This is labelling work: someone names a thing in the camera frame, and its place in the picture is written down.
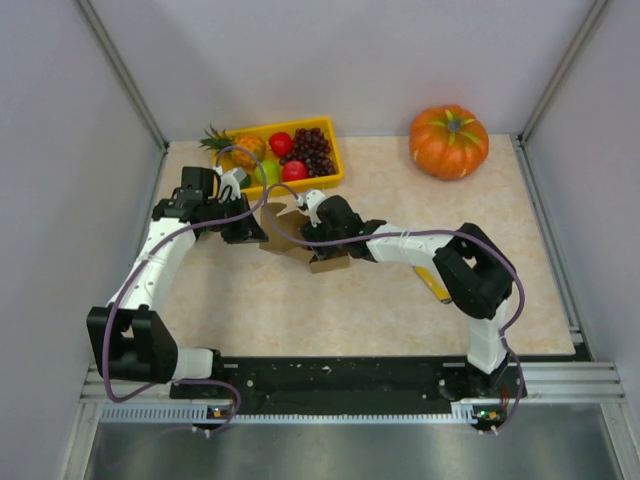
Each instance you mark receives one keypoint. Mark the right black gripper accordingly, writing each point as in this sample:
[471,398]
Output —
[312,234]

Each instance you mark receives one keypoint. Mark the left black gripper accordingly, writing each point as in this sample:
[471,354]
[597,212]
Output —
[247,230]

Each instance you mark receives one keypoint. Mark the yellow utility knife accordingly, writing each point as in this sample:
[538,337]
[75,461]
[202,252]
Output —
[440,293]

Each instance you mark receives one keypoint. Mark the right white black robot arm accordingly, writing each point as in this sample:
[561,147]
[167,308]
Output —
[477,278]

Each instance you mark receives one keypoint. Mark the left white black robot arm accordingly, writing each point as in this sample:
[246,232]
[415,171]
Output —
[128,336]

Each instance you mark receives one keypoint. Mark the yellow plastic tray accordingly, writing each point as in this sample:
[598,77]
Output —
[254,191]

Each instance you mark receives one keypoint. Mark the green toy pear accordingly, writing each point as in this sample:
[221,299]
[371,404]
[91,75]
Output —
[267,173]

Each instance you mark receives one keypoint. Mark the red toy apple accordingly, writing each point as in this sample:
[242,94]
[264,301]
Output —
[294,170]

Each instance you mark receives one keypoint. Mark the purple toy grapes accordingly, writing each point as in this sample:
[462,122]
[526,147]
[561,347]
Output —
[312,148]

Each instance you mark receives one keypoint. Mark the red toy tomato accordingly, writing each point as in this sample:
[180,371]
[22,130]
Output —
[281,144]

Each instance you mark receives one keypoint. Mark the toy pineapple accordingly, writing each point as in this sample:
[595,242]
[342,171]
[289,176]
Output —
[242,150]

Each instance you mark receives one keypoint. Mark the orange toy pumpkin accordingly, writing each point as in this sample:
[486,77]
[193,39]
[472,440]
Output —
[448,142]

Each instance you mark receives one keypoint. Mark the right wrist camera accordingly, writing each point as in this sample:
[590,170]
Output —
[309,202]

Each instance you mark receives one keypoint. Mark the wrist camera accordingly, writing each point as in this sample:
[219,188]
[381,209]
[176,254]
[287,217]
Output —
[309,202]
[231,183]

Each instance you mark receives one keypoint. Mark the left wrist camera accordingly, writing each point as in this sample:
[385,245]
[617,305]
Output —
[231,183]

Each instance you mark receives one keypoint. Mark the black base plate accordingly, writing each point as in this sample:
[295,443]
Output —
[363,385]

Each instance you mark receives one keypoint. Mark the aluminium rail frame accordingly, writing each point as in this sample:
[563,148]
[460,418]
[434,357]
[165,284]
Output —
[556,382]

